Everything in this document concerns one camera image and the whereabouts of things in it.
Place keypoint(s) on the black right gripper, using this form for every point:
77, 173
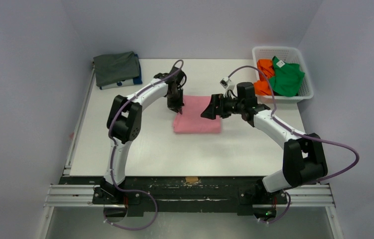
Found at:
221, 106

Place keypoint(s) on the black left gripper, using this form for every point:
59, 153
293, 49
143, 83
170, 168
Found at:
177, 106

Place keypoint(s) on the pink t-shirt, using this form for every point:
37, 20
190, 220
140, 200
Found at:
191, 122

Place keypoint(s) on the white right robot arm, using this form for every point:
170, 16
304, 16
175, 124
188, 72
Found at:
303, 155

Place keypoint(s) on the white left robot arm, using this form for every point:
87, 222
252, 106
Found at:
125, 117

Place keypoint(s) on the folded blue t-shirt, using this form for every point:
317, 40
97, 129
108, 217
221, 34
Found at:
138, 79

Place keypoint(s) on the orange t-shirt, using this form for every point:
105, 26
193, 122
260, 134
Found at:
261, 86

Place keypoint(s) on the folded white t-shirt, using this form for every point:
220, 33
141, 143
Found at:
118, 84

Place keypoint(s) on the folded grey t-shirt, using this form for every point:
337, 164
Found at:
112, 68

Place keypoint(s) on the brown tape piece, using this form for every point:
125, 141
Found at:
190, 180

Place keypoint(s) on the green t-shirt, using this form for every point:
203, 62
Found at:
287, 79

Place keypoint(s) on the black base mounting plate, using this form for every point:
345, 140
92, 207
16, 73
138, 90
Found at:
171, 194

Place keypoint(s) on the white plastic basket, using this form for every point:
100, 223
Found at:
287, 55

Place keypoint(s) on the aluminium frame rail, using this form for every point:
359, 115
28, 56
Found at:
82, 196

